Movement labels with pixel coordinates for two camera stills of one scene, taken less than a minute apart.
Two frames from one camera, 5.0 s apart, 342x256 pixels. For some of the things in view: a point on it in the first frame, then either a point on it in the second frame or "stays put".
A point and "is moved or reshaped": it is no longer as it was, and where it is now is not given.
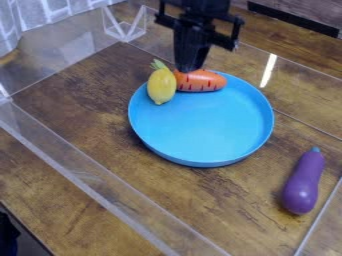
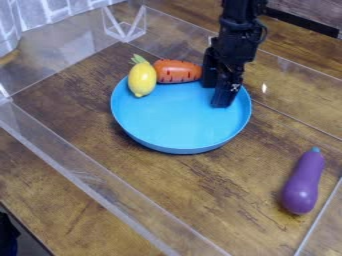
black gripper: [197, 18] → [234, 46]
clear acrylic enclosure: [130, 159] stays put
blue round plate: [203, 129] is moved or reshaped
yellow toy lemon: [160, 83] → [142, 76]
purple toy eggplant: [301, 189] stays put
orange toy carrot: [199, 81] is moved or reshaped
